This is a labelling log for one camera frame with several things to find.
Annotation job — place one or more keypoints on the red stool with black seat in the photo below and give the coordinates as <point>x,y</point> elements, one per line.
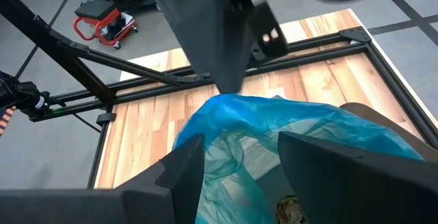
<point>96,10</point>

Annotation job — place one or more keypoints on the dark grey trash bin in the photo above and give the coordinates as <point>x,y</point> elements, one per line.
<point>369,116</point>

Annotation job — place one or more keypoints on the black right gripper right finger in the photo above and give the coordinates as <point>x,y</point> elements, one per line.
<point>359,189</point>

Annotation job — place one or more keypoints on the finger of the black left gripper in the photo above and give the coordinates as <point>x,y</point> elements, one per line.
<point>212,28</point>
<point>270,32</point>

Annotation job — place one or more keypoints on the black metal table frame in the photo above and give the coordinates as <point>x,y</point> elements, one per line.
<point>85,51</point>

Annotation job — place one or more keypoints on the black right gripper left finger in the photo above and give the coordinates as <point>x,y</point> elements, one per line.
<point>102,207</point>

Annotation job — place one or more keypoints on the brown paper trash heap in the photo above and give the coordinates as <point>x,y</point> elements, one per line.
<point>289,212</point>

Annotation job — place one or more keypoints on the teal blue bin liner bag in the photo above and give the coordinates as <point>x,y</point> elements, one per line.
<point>273,118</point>

